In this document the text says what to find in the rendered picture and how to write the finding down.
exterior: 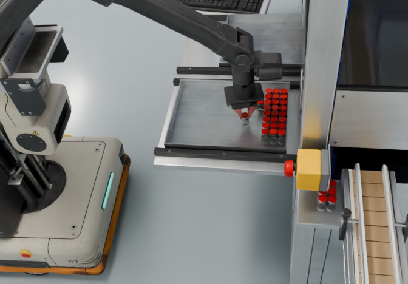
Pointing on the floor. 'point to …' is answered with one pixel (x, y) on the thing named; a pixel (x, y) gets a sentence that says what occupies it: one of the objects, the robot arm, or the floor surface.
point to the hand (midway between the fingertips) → (244, 114)
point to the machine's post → (319, 91)
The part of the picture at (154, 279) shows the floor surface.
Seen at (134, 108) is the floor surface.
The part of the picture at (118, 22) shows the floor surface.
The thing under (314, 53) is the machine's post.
